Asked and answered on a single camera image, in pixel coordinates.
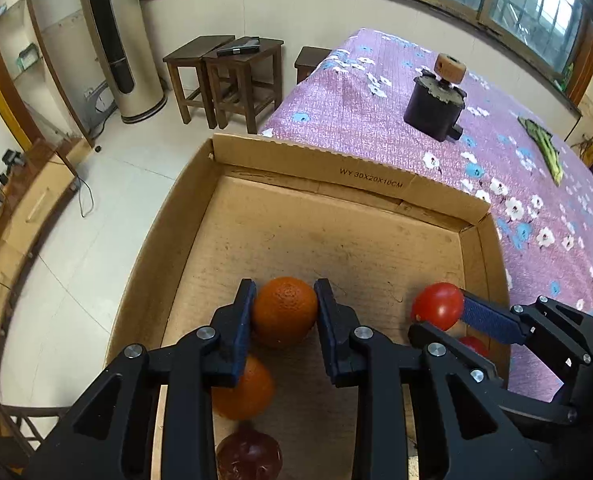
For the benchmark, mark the red tomato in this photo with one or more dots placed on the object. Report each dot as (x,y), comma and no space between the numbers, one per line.
(437,306)
(474,346)

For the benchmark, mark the green box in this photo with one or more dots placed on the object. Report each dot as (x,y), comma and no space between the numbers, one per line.
(29,57)

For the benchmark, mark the orange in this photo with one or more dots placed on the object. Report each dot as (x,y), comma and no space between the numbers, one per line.
(285,315)
(251,390)

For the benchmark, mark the black pot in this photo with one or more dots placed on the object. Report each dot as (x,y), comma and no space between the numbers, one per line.
(431,110)

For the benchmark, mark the purple floral tablecloth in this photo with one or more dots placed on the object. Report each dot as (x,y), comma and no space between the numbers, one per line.
(376,160)

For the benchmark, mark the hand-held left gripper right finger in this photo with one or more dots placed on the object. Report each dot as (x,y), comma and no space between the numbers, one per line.
(325,335)

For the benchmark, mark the wooden framed window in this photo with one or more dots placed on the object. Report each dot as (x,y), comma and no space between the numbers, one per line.
(526,5)

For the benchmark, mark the dark red date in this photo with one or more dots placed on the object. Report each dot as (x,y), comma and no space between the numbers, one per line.
(249,455)

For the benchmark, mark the brown cardboard box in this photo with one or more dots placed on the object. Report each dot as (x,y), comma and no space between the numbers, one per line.
(326,240)

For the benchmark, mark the wooden spool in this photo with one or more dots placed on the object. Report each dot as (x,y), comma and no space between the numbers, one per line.
(450,67)

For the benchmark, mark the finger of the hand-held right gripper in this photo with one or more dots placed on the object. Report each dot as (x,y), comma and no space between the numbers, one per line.
(491,317)
(426,332)

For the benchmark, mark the green leafy vegetable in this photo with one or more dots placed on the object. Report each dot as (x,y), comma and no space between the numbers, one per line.
(544,147)

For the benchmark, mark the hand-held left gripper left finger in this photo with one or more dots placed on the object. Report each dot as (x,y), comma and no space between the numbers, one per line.
(246,330)

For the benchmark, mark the standing air conditioner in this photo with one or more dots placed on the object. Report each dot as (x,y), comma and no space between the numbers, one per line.
(141,75)

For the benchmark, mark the dark wooden chair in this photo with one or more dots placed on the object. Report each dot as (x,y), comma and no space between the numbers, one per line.
(11,425)

